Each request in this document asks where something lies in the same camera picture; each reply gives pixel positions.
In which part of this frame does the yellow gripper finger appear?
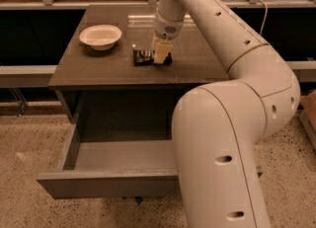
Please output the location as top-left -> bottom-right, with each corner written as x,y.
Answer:
154,40 -> 172,64
151,35 -> 160,50

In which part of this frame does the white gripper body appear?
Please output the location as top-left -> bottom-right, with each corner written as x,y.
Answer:
154,11 -> 184,39

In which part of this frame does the black rxbar chocolate wrapper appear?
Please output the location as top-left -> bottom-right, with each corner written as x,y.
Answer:
133,49 -> 173,66

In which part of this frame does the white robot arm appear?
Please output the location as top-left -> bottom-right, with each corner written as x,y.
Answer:
154,0 -> 300,228

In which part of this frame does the grey cabinet with counter top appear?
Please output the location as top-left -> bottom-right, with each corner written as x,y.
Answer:
49,5 -> 228,142

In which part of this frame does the open grey top drawer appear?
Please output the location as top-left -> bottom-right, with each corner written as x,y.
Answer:
37,100 -> 264,200

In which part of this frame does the white bowl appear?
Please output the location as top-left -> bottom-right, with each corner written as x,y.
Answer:
79,25 -> 122,51

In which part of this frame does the wooden box at right edge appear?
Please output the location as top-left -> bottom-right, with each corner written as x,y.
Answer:
299,90 -> 316,150

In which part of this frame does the white cable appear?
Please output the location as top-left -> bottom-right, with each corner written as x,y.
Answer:
258,0 -> 269,37

